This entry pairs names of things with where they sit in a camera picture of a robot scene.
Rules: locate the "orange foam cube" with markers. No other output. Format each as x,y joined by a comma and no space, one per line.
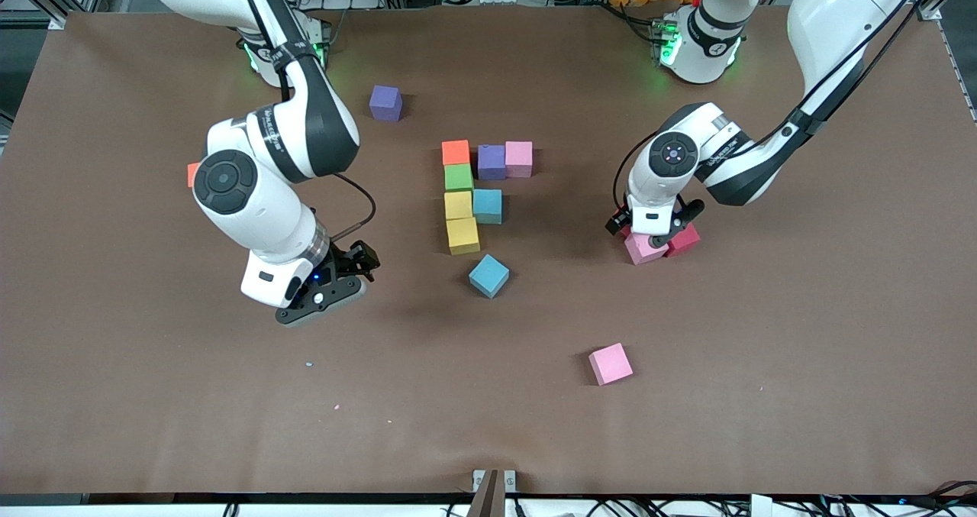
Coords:
456,152
192,175

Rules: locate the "green foam cube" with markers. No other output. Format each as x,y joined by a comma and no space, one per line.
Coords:
459,178

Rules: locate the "purple foam cube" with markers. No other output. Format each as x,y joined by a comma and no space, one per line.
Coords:
385,103
492,162

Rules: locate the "red foam cube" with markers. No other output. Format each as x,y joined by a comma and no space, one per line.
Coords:
617,215
687,242

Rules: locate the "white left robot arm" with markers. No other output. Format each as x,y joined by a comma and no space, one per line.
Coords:
832,21

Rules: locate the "paper table cover sheet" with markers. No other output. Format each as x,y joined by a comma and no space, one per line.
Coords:
153,387

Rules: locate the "dented pink foam cube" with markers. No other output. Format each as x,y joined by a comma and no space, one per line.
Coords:
643,251

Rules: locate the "yellow foam cube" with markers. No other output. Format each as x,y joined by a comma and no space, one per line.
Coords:
459,205
463,236

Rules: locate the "blue foam cube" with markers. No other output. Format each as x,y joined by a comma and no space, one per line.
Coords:
488,276
488,205

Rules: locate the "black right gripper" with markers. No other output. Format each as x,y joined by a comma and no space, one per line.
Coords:
345,262

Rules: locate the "metal mount bracket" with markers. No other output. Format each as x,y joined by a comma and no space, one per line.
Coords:
488,494

